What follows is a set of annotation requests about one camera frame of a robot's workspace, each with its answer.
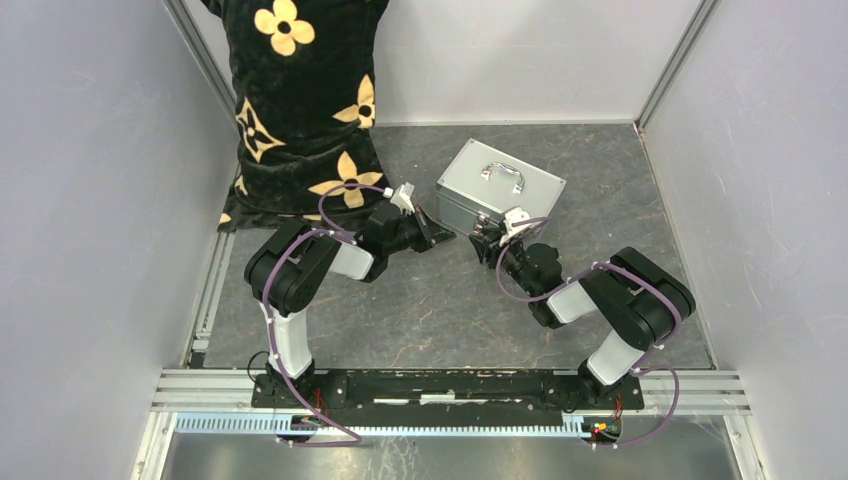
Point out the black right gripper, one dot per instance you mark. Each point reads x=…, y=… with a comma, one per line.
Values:
x=488, y=247

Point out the black floral velvet cloth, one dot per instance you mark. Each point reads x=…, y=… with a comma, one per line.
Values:
x=304, y=78

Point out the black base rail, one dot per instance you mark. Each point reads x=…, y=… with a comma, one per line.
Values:
x=448, y=398

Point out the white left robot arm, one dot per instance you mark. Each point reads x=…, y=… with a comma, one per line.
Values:
x=286, y=272

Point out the silver metal case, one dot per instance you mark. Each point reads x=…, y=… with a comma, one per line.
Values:
x=482, y=183

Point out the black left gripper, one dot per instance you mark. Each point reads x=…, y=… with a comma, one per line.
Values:
x=431, y=234

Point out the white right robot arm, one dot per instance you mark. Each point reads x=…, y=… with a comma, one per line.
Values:
x=644, y=304

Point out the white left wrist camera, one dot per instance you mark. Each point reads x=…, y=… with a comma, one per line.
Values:
x=401, y=197

